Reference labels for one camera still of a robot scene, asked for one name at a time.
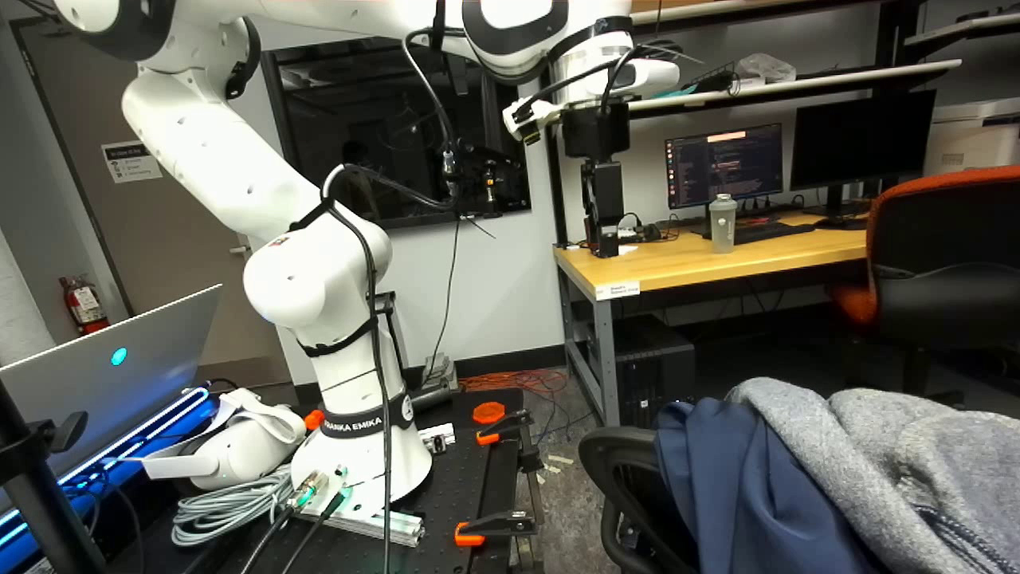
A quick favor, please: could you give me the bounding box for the black computer tower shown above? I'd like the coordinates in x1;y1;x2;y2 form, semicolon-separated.
616;316;695;429

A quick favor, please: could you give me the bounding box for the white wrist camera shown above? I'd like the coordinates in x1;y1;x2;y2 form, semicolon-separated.
500;59;682;143

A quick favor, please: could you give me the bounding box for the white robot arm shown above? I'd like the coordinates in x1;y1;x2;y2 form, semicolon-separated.
55;0;631;512

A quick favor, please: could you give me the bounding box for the right dark computer monitor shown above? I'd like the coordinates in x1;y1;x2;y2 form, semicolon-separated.
791;91;937;217

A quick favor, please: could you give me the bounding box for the red fire extinguisher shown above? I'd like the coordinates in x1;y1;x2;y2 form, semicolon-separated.
59;279;108;334

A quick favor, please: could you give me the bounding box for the left computer monitor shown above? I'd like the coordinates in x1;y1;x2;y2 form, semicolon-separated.
663;125;780;211

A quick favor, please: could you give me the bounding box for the grey bottle on desk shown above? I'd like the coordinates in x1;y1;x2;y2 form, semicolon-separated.
707;194;735;254

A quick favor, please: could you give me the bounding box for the white paper wall sign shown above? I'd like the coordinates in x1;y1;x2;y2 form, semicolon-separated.
103;141;163;185

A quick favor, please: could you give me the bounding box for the black office chair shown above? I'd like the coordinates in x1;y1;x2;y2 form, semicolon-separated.
579;429;699;574

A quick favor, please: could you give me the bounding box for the grey and blue hoodie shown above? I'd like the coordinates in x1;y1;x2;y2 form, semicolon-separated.
653;376;1020;574

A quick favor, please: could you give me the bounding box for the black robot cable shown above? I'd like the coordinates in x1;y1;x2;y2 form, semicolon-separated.
315;160;449;574

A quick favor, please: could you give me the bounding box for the wooden workbench desk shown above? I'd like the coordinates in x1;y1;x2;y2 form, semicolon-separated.
555;217;867;429

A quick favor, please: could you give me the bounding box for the silver laptop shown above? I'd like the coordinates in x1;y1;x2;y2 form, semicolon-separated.
0;285;219;476

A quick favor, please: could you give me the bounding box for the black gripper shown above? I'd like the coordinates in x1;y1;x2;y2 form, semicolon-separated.
564;103;631;258

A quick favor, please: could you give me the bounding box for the dark wall-mounted screen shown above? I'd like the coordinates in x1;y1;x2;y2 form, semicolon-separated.
265;39;530;231

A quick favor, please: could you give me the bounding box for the orange clamp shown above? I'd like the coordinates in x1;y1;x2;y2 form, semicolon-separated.
472;402;525;448

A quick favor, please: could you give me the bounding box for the coiled grey cable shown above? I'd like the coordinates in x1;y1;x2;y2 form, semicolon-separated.
170;469;297;550

